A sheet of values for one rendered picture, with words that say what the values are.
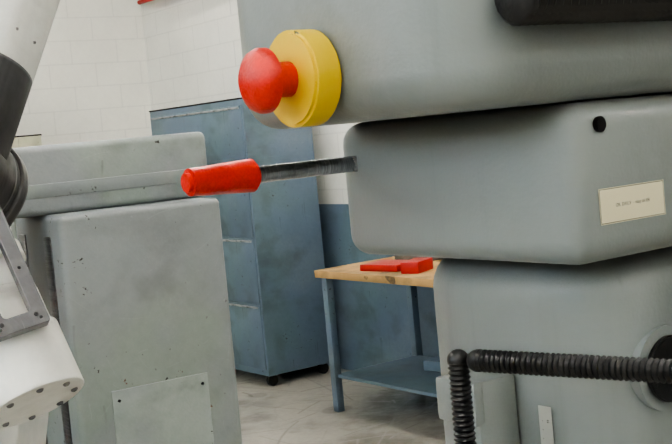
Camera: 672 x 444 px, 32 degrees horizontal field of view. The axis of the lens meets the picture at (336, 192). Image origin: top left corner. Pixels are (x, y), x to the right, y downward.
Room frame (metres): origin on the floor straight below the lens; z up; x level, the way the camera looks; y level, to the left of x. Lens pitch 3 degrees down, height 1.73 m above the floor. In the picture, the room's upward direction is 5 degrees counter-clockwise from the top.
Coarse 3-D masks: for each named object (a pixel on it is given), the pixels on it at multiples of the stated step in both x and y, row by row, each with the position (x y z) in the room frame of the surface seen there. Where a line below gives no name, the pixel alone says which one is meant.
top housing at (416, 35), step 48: (240, 0) 0.81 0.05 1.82; (288, 0) 0.76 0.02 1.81; (336, 0) 0.72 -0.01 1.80; (384, 0) 0.68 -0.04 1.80; (432, 0) 0.66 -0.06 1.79; (480, 0) 0.66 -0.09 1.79; (336, 48) 0.72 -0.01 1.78; (384, 48) 0.68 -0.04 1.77; (432, 48) 0.66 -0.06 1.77; (480, 48) 0.66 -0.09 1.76; (528, 48) 0.67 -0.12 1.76; (576, 48) 0.69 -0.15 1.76; (624, 48) 0.72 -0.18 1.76; (384, 96) 0.69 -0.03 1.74; (432, 96) 0.67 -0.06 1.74; (480, 96) 0.67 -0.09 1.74; (528, 96) 0.68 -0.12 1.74; (576, 96) 0.71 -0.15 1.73; (624, 96) 0.75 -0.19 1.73
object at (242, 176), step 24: (192, 168) 0.80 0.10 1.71; (216, 168) 0.80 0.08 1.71; (240, 168) 0.81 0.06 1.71; (264, 168) 0.83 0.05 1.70; (288, 168) 0.84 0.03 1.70; (312, 168) 0.85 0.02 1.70; (336, 168) 0.86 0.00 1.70; (192, 192) 0.80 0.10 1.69; (216, 192) 0.80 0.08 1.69; (240, 192) 0.82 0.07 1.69
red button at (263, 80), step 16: (256, 48) 0.72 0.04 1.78; (240, 64) 0.73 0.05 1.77; (256, 64) 0.71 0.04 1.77; (272, 64) 0.70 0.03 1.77; (288, 64) 0.72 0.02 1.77; (240, 80) 0.72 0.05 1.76; (256, 80) 0.71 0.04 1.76; (272, 80) 0.70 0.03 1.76; (288, 80) 0.72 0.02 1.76; (256, 96) 0.71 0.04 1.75; (272, 96) 0.70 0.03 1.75; (288, 96) 0.73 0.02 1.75
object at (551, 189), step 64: (384, 128) 0.85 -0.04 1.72; (448, 128) 0.79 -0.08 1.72; (512, 128) 0.74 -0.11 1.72; (576, 128) 0.71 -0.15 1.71; (640, 128) 0.74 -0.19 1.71; (384, 192) 0.85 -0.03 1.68; (448, 192) 0.79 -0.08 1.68; (512, 192) 0.74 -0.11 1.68; (576, 192) 0.71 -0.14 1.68; (640, 192) 0.73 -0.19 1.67; (448, 256) 0.81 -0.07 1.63; (512, 256) 0.75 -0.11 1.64; (576, 256) 0.71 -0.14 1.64
